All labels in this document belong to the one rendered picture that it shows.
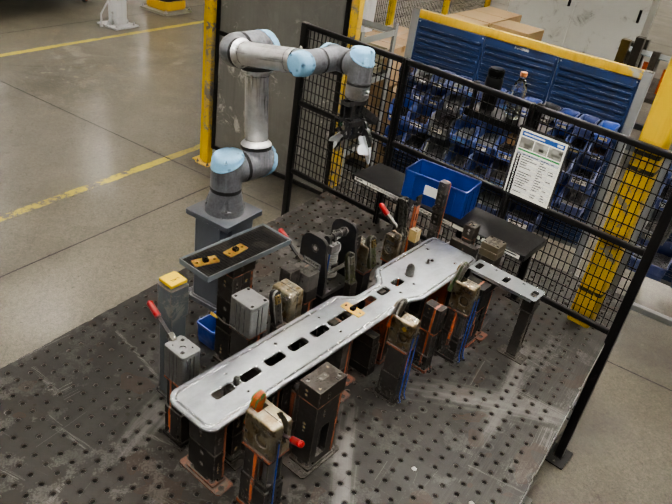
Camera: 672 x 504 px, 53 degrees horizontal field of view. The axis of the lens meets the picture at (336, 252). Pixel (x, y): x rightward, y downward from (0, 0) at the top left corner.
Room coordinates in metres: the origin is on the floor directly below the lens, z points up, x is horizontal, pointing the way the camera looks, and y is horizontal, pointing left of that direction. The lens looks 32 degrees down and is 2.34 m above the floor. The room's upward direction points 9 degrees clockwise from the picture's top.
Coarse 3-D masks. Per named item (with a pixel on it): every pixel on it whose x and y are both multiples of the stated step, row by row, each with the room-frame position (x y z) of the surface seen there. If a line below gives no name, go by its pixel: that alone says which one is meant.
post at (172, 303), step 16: (160, 288) 1.61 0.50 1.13; (176, 288) 1.61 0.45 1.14; (160, 304) 1.61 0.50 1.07; (176, 304) 1.60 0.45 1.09; (176, 320) 1.60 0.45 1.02; (160, 336) 1.62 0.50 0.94; (176, 336) 1.61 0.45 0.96; (160, 352) 1.62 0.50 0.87; (160, 368) 1.62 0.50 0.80; (160, 384) 1.62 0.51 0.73
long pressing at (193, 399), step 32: (416, 256) 2.25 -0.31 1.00; (448, 256) 2.29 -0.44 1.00; (416, 288) 2.03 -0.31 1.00; (320, 320) 1.75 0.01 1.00; (352, 320) 1.78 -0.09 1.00; (256, 352) 1.54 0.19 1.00; (288, 352) 1.57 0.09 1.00; (320, 352) 1.59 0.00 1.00; (192, 384) 1.37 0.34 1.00; (224, 384) 1.39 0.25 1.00; (256, 384) 1.41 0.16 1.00; (192, 416) 1.25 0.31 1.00; (224, 416) 1.27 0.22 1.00
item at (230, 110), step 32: (224, 0) 4.81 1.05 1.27; (256, 0) 4.66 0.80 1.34; (288, 0) 4.52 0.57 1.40; (320, 0) 4.40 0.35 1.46; (352, 0) 4.25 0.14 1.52; (224, 32) 4.79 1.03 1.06; (288, 32) 4.51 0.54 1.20; (352, 32) 4.24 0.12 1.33; (224, 64) 4.79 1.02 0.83; (224, 96) 4.78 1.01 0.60; (288, 96) 4.49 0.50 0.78; (224, 128) 4.78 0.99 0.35; (288, 128) 4.49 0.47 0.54; (320, 128) 4.36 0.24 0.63; (320, 160) 4.35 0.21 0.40; (320, 192) 4.31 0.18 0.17
